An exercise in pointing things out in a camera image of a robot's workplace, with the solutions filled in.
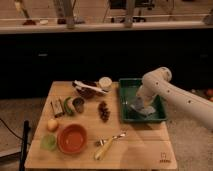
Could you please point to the blue sponge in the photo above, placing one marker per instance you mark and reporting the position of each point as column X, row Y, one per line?
column 137, row 104

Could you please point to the black stand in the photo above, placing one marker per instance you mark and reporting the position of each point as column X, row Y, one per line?
column 24, row 144

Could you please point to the grey cloth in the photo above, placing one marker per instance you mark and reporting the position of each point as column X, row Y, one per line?
column 144, row 111

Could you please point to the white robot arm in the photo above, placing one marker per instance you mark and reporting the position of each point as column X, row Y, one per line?
column 157, row 82

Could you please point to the green plastic tray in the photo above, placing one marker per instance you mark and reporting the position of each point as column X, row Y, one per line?
column 127, row 94

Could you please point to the orange bowl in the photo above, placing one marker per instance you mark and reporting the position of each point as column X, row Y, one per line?
column 72, row 139

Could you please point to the white cup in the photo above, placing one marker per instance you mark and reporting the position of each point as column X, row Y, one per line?
column 105, row 83

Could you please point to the green pepper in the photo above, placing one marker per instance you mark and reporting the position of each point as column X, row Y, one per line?
column 67, row 108

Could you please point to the bunch of dark grapes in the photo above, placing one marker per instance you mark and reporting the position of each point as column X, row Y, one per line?
column 103, row 111

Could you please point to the white spatula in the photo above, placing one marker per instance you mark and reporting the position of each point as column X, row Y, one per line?
column 82, row 85

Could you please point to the brown box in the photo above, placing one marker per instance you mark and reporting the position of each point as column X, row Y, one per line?
column 57, row 108

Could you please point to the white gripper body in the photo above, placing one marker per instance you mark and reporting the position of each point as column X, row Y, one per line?
column 147, row 101

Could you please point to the light green cup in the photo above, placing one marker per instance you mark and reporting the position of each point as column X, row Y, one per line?
column 48, row 142

